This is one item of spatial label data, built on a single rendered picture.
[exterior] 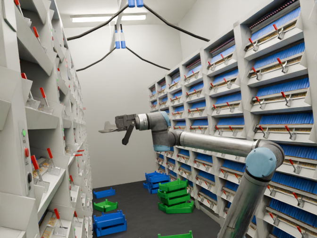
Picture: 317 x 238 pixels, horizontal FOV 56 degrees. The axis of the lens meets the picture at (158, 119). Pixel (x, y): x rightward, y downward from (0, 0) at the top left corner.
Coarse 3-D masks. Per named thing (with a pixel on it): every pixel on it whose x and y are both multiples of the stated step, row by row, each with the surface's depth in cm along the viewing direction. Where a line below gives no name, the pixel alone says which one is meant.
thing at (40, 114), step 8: (24, 80) 56; (24, 88) 56; (40, 88) 98; (24, 96) 56; (32, 96) 73; (32, 104) 72; (40, 104) 111; (48, 104) 114; (56, 104) 114; (32, 112) 64; (40, 112) 73; (48, 112) 98; (56, 112) 114; (32, 120) 66; (40, 120) 76; (48, 120) 89; (56, 120) 108; (32, 128) 68; (40, 128) 79; (48, 128) 94
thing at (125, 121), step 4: (120, 116) 156; (124, 116) 156; (128, 116) 160; (132, 116) 161; (136, 116) 159; (116, 120) 156; (120, 120) 156; (124, 120) 156; (128, 120) 159; (132, 120) 159; (136, 120) 158; (116, 124) 160; (120, 124) 156; (124, 124) 156; (128, 124) 159; (132, 124) 159; (136, 124) 158; (124, 128) 157; (136, 128) 160
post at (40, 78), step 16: (32, 16) 114; (48, 16) 117; (48, 32) 115; (48, 48) 115; (32, 64) 113; (32, 80) 113; (48, 80) 114; (48, 96) 114; (32, 144) 112; (48, 144) 114; (64, 176) 115; (64, 192) 114
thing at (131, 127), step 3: (129, 126) 158; (132, 126) 158; (129, 129) 158; (132, 129) 158; (126, 132) 159; (129, 132) 158; (126, 135) 158; (129, 135) 158; (123, 138) 159; (126, 138) 158; (123, 141) 158; (126, 141) 158
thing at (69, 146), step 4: (68, 144) 182; (72, 144) 182; (68, 148) 182; (72, 148) 182; (76, 148) 183; (72, 156) 163; (68, 160) 124; (72, 160) 161; (68, 164) 129; (68, 168) 141
